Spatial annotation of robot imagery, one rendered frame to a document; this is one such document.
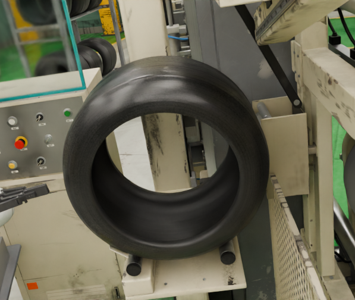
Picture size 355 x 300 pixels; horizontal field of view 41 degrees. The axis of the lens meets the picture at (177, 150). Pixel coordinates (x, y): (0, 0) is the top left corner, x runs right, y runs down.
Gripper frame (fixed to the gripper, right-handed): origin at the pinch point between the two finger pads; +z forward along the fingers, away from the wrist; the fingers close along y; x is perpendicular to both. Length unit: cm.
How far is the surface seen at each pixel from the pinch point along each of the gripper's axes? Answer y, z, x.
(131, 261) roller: -9.7, 22.0, 25.6
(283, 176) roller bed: 19, 74, 27
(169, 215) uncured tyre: 13.0, 33.0, 27.0
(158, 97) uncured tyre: -12, 45, -21
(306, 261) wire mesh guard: -29, 70, 24
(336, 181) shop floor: 181, 126, 134
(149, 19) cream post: 26, 45, -35
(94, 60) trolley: 412, -67, 41
